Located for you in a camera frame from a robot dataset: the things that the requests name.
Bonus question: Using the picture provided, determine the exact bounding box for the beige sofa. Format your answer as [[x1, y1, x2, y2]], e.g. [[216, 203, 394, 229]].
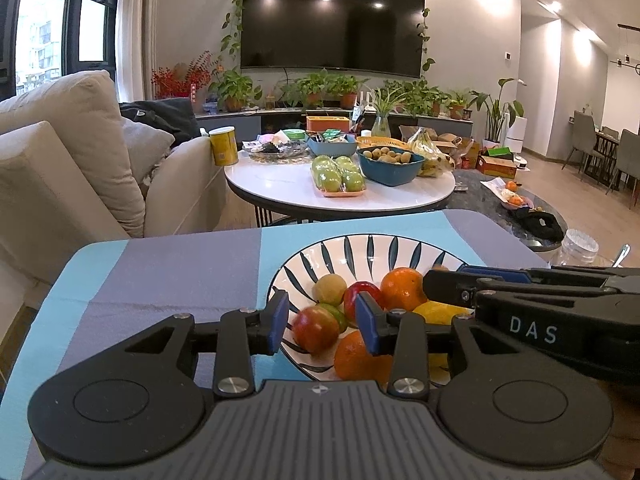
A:
[[0, 70, 228, 311]]

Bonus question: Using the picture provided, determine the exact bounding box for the cardboard box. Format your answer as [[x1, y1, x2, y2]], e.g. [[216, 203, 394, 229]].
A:
[[400, 125, 481, 168]]

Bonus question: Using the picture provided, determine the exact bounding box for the striped white plate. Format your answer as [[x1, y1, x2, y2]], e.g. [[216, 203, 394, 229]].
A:
[[266, 234, 471, 386]]

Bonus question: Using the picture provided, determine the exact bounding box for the grey dining chair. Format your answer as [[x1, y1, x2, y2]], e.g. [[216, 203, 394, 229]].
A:
[[607, 129, 640, 196], [562, 110, 601, 176]]

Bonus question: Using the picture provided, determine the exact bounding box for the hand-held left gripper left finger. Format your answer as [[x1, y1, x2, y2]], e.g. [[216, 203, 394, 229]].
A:
[[122, 291, 291, 399]]

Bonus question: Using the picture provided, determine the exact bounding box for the red fruit box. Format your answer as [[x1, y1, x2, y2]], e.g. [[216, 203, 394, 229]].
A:
[[476, 152, 518, 177]]

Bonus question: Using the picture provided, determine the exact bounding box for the potted green plant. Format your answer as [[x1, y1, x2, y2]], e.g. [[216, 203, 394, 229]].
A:
[[385, 80, 451, 118], [207, 67, 263, 112], [280, 70, 371, 109]]

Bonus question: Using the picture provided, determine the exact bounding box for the yellow fruit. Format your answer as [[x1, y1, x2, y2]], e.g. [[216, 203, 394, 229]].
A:
[[411, 300, 475, 386]]

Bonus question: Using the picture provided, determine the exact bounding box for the small potted plant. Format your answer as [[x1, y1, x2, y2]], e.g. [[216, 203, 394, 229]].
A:
[[445, 91, 473, 121]]

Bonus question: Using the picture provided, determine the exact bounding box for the blue and grey tablecloth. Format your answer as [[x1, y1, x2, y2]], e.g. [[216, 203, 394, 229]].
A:
[[20, 209, 551, 480]]

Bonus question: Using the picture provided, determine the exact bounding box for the wall-mounted television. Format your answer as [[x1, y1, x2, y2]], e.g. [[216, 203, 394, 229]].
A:
[[240, 0, 427, 78]]

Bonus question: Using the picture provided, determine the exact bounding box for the grey television cabinet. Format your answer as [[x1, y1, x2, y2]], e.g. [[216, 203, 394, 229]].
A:
[[195, 107, 476, 141]]

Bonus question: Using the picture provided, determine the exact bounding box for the round white table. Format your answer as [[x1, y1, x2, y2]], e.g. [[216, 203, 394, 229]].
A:
[[224, 147, 457, 216]]

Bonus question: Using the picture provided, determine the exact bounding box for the red apple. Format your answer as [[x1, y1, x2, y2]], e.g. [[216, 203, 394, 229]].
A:
[[342, 281, 385, 323], [291, 306, 341, 355]]

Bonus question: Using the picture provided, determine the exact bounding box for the red flower arrangement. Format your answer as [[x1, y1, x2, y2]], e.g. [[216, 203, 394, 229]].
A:
[[151, 52, 213, 101]]

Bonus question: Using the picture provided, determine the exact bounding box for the tan longan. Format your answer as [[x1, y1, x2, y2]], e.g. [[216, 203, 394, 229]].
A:
[[312, 274, 347, 306]]

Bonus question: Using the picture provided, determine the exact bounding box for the glass dish with snacks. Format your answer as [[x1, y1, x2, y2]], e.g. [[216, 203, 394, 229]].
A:
[[242, 135, 308, 161]]

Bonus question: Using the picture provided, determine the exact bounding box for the medium orange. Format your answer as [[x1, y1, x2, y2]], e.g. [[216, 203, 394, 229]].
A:
[[380, 267, 427, 312]]

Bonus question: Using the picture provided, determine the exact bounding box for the green fruit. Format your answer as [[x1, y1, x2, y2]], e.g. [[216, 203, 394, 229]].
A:
[[320, 302, 349, 333]]

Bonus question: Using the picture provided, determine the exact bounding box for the plastic bag with oranges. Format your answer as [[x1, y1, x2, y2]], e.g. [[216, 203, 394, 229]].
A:
[[481, 177, 536, 211]]

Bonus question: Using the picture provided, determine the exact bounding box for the orange box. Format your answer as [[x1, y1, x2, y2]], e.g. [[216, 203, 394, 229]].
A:
[[306, 116, 351, 133]]

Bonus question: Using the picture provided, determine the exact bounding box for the grey pillow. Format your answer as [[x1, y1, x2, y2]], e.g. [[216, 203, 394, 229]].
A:
[[121, 117, 176, 181]]

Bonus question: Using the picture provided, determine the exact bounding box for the bunch of bananas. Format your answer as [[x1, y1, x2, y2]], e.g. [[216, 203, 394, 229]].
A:
[[407, 127, 456, 177]]

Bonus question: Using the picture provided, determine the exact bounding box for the yellow can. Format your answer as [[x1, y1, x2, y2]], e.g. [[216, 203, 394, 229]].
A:
[[209, 126, 239, 167]]

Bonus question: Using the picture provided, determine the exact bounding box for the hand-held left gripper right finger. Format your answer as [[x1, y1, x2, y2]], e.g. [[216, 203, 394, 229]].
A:
[[356, 291, 524, 402]]

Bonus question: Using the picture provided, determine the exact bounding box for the white curtain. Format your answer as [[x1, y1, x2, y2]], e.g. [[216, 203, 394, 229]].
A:
[[116, 0, 161, 103]]

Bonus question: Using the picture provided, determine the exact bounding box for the large orange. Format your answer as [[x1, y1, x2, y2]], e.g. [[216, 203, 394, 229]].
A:
[[333, 330, 396, 385]]

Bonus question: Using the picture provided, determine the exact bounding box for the black framed window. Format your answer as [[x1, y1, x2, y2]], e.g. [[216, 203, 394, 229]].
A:
[[0, 0, 66, 103], [62, 0, 123, 106]]

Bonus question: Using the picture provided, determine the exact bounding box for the tray of green apples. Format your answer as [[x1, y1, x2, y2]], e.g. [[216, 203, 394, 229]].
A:
[[311, 155, 367, 197]]

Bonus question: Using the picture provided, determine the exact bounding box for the blue snack tray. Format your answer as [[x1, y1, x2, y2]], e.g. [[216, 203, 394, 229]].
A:
[[306, 135, 358, 157]]

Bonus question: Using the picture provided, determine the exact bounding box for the glass bottle with white cap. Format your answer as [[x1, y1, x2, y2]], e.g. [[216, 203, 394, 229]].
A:
[[560, 228, 600, 267]]

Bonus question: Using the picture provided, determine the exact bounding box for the dark jacket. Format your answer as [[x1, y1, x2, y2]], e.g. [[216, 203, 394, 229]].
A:
[[119, 97, 201, 146]]

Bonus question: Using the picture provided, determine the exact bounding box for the black pouch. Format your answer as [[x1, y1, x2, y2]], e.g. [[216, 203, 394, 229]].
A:
[[510, 207, 563, 243]]

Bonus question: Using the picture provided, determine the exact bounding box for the dark marble table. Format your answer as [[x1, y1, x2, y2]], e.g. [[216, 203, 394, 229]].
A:
[[442, 170, 568, 253]]

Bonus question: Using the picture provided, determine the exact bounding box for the tall leafy plant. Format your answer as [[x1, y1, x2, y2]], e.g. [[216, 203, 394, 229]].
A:
[[470, 78, 525, 143]]

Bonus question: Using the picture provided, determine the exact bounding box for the white air purifier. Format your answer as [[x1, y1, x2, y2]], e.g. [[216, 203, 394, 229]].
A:
[[505, 115, 528, 153]]

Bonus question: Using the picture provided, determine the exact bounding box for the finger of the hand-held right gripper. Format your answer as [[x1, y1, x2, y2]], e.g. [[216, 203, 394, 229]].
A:
[[423, 268, 537, 307], [457, 264, 640, 292]]

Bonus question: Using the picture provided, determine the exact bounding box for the yellow basket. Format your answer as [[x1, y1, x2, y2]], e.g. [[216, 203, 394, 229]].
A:
[[356, 135, 411, 151]]

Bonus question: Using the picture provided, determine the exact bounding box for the teal bowl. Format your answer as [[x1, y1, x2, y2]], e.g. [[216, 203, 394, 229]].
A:
[[357, 146, 426, 187]]

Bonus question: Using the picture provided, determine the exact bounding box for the glass vase with plant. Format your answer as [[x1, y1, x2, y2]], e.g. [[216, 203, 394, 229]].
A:
[[367, 87, 416, 138]]

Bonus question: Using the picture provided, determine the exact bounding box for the pile of longans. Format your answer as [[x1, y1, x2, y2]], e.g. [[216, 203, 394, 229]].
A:
[[361, 145, 423, 163]]

